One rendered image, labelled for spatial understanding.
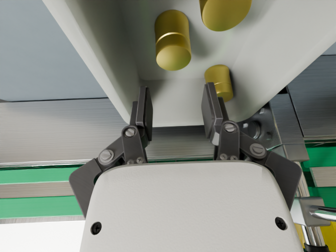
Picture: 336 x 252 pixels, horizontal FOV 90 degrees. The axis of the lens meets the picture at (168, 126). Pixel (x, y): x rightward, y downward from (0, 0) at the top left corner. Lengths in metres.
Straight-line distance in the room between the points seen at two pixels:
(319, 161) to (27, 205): 0.44
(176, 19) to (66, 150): 0.27
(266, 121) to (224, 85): 0.08
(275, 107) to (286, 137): 0.04
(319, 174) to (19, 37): 0.40
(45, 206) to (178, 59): 0.32
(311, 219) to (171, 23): 0.23
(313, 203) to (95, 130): 0.32
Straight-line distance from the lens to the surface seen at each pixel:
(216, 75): 0.25
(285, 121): 0.26
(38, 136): 0.39
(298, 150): 0.24
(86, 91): 0.36
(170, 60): 0.17
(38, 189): 0.39
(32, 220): 0.59
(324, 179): 0.29
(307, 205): 0.23
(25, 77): 0.37
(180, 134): 0.31
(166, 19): 0.18
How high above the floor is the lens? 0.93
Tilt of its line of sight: 20 degrees down
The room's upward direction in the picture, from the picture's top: 178 degrees clockwise
